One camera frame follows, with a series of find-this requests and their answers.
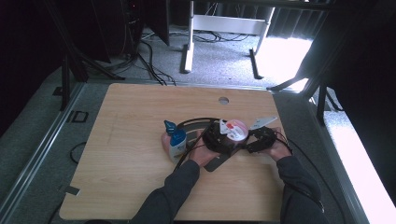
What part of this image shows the right hand-held gripper cable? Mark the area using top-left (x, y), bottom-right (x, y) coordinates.
top-left (273, 130), bottom-right (347, 224)

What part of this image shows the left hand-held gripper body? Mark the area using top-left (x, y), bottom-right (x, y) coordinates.
top-left (202, 119), bottom-right (232, 153)

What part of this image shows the person's left hand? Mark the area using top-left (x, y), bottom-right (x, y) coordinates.
top-left (188, 130), bottom-right (219, 168)

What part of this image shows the black slotted corner shelf tray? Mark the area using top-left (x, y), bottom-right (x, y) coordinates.
top-left (177, 117), bottom-right (250, 173)

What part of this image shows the bundle of black floor cables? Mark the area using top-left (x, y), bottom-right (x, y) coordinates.
top-left (135, 39), bottom-right (177, 87)

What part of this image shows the black cable loop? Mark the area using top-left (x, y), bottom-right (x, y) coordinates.
top-left (69, 141), bottom-right (89, 165)

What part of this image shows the dark computer tower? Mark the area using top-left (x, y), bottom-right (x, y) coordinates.
top-left (120, 0), bottom-right (145, 58)

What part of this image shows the pink bottle with blue cap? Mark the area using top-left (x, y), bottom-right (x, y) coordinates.
top-left (160, 119), bottom-right (177, 154)

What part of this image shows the person's right hand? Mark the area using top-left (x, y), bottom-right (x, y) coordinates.
top-left (263, 127), bottom-right (292, 162)

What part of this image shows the black rectangular floor frame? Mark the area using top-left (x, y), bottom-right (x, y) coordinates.
top-left (71, 109), bottom-right (90, 123)

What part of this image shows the black metal stand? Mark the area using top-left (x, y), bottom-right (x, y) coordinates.
top-left (266, 40), bottom-right (344, 126)
top-left (46, 0), bottom-right (126, 112)

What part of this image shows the white desk frame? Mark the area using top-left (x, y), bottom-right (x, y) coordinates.
top-left (179, 0), bottom-right (276, 80)

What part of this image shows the hand-held gripper cable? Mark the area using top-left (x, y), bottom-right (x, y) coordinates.
top-left (273, 130), bottom-right (347, 224)
top-left (172, 125), bottom-right (210, 172)

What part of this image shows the white bottle with blue cap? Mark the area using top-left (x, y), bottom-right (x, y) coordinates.
top-left (167, 127), bottom-right (188, 164)

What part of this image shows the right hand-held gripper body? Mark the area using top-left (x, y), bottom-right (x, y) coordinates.
top-left (248, 116), bottom-right (278, 147)

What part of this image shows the left hand-held gripper cable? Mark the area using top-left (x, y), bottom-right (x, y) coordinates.
top-left (172, 125), bottom-right (210, 172)

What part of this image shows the grey tape piece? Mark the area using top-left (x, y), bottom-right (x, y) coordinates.
top-left (60, 184), bottom-right (81, 197)

